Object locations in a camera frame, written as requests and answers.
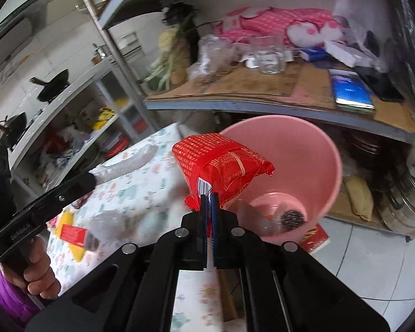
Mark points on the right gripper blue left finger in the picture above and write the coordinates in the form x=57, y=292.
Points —
x=202, y=231

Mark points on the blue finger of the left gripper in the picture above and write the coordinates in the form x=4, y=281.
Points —
x=66, y=193

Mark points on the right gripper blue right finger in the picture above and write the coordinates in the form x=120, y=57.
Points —
x=215, y=226

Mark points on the yellow foam fruit net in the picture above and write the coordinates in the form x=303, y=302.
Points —
x=67, y=218

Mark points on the red white carton box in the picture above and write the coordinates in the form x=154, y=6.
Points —
x=79, y=237

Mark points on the red plastic snack bag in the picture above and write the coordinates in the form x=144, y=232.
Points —
x=212, y=163

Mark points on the steel wool scrubber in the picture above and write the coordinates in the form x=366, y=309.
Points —
x=291, y=220

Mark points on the silver mesh scouring cloth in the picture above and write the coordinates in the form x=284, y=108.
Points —
x=249, y=218

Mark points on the clear plastic bag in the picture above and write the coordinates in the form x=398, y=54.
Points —
x=112, y=226

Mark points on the grey kitchen cabinet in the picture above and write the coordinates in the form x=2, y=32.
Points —
x=68, y=135

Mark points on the pink plastic trash bin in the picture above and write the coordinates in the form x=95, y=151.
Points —
x=308, y=170

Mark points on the left hand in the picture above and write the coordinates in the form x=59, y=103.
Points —
x=38, y=278

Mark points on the floral bear tablecloth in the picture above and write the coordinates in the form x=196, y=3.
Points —
x=150, y=202

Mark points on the yellow bag on floor shelf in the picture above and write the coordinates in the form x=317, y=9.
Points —
x=360, y=197

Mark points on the vegetables with green onions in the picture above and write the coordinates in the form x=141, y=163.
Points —
x=177, y=48

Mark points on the cardboard shelf liner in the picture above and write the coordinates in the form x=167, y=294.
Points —
x=303, y=90

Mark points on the clear bag on shelf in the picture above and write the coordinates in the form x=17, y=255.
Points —
x=215, y=56

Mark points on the glass mug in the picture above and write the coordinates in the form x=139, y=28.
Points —
x=269, y=52

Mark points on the smartphone with blue screen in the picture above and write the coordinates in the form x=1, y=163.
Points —
x=350, y=94

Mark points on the metal shelf rack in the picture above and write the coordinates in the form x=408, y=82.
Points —
x=102, y=20

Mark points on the stainless steel steamer pot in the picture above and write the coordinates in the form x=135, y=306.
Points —
x=396, y=206

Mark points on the blue white small box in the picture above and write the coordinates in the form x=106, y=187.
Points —
x=313, y=54

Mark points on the pink polka dot cloth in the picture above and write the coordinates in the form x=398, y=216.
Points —
x=302, y=27

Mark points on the black phone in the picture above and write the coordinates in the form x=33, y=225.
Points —
x=380, y=84

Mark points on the white plastic bag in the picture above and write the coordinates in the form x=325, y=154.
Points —
x=368, y=21

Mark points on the large black plastic bag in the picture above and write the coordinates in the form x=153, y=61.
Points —
x=403, y=36

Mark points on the black wok with handle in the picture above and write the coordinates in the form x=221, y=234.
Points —
x=12, y=129

